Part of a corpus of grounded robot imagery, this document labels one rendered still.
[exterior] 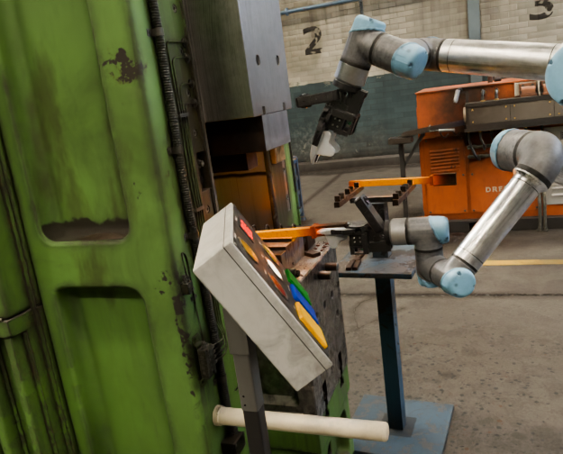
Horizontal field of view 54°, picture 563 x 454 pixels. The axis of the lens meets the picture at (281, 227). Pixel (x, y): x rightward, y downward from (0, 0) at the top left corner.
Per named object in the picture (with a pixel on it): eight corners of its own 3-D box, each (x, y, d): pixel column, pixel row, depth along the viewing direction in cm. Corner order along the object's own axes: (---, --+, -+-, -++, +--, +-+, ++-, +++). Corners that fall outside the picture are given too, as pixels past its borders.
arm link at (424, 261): (430, 295, 146) (426, 256, 144) (413, 282, 157) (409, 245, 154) (458, 289, 148) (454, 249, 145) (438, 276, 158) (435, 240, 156)
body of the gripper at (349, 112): (345, 140, 132) (364, 91, 128) (313, 127, 134) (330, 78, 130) (352, 136, 139) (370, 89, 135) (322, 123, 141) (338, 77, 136)
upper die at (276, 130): (291, 141, 165) (286, 109, 162) (267, 151, 147) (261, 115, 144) (169, 153, 180) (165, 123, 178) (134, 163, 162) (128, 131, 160)
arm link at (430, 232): (449, 249, 146) (446, 219, 144) (406, 251, 150) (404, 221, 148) (450, 240, 153) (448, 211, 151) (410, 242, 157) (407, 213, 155)
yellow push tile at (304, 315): (321, 329, 104) (297, 300, 102) (328, 347, 97) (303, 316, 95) (314, 334, 104) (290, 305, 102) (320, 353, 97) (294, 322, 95)
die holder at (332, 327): (348, 361, 195) (335, 240, 184) (318, 425, 160) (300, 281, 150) (208, 354, 215) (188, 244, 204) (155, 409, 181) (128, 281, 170)
